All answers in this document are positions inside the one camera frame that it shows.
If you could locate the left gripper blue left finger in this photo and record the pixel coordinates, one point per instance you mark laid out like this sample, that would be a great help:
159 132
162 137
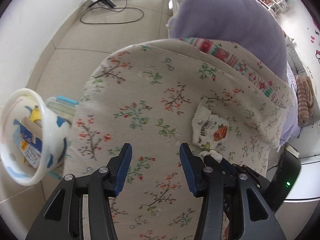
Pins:
118 169

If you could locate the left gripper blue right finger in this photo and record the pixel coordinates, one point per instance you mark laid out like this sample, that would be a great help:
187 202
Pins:
192 167

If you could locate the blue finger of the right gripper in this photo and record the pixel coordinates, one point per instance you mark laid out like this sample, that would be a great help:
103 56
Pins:
223 168

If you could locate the white tissue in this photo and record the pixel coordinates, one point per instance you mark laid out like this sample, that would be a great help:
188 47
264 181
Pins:
212 153

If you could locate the torn blue white carton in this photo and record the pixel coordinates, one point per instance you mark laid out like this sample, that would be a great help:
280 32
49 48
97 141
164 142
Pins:
29 132

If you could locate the yellow paper cup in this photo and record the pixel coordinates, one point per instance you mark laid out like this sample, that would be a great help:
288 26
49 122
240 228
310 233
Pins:
35 115

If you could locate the light blue milk carton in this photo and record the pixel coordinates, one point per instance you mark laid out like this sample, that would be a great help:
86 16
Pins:
30 154

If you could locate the white cartoon trash bin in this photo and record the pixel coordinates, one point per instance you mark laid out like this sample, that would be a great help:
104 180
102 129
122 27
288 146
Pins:
55 131

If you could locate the white nut snack wrapper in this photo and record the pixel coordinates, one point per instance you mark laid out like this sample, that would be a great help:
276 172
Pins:
209 130

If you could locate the brown knitted blanket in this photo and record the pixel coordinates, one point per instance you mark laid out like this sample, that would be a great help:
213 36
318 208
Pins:
306 100

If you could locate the plastic box blue lid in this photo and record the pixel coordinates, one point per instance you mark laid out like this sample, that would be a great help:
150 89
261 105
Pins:
63 107

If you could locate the grey cushion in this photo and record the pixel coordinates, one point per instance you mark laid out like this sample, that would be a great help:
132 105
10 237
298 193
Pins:
298 68

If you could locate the purple bed duvet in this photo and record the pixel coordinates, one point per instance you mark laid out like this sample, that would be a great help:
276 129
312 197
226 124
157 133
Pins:
244 22

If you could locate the white toy shelf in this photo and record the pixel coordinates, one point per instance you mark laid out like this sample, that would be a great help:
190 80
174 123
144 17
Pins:
275 7

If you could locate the hello kitty wall sticker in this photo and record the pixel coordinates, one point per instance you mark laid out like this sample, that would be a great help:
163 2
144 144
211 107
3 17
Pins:
315 39

